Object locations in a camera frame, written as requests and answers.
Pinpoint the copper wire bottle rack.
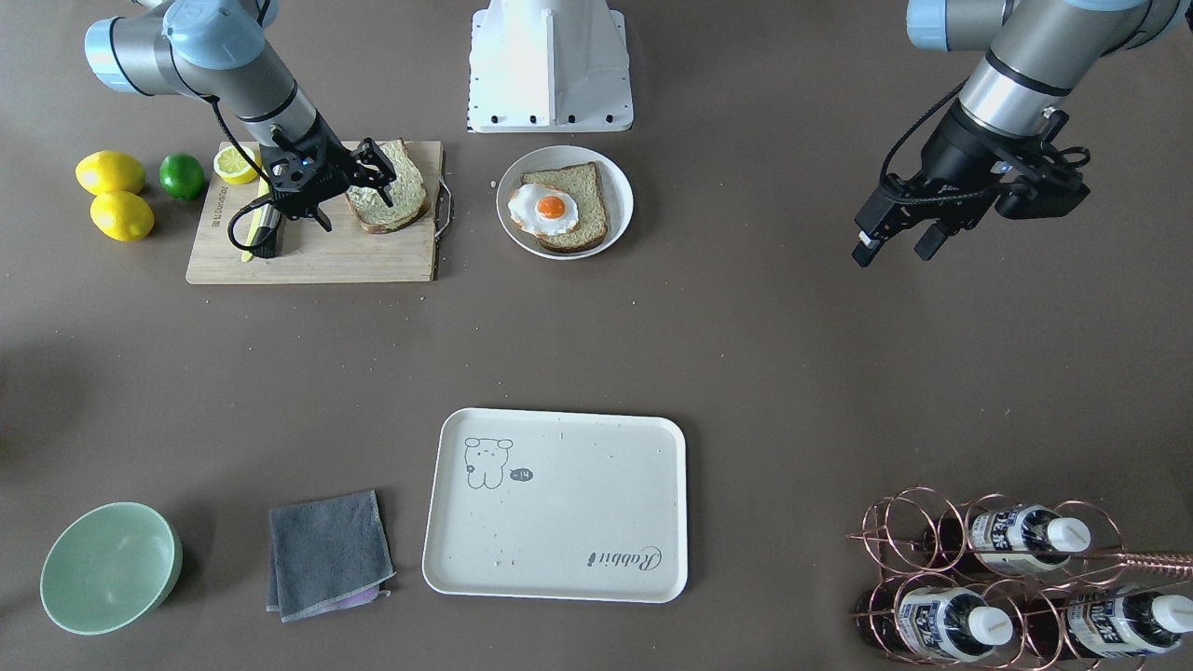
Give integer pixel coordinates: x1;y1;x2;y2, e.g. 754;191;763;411
852;486;1192;670

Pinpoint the bread slice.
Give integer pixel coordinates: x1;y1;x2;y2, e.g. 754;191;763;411
346;138;429;234
519;162;608;253

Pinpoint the white round plate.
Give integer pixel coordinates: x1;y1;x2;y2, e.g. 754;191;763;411
495;144;635;260

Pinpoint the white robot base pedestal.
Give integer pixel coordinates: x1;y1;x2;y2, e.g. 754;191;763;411
466;1;635;133

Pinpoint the yellow lemon lower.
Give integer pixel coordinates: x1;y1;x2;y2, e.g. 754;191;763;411
89;191;155;241

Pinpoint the mint green bowl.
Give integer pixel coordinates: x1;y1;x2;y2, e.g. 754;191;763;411
39;501;183;636

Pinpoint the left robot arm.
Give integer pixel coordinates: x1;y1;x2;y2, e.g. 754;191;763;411
852;1;1189;267

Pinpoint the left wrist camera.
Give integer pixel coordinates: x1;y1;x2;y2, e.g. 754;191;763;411
995;109;1090;220

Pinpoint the tea bottle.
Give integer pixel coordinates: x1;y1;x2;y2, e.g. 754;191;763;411
916;504;1092;581
854;586;1014;663
1026;585;1192;660

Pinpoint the cream rabbit tray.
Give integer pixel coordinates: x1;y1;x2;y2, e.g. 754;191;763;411
422;407;690;604

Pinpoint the grey folded cloth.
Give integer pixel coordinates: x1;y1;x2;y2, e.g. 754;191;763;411
266;490;396;622

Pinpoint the yellow lemon upper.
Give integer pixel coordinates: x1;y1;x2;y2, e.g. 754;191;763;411
74;150;146;196

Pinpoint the yellow lemon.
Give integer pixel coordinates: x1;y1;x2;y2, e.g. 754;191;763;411
89;191;155;241
74;150;146;196

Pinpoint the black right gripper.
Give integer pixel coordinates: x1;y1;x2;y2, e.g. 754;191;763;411
261;112;396;232

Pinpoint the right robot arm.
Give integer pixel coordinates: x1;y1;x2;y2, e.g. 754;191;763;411
84;1;396;228

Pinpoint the green lime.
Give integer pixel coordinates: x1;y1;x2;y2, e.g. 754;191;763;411
157;153;206;201

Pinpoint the wooden cutting board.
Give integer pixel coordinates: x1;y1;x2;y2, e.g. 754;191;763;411
185;140;449;285

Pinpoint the black handled knife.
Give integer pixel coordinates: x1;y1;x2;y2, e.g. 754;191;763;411
241;202;282;263

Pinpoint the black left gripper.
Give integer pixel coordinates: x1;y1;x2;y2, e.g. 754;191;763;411
852;101;1022;267

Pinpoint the half cut lemon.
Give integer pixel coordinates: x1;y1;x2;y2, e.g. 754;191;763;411
214;144;260;185

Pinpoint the tea bottle top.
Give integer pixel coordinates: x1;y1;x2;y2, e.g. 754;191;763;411
916;504;1092;581

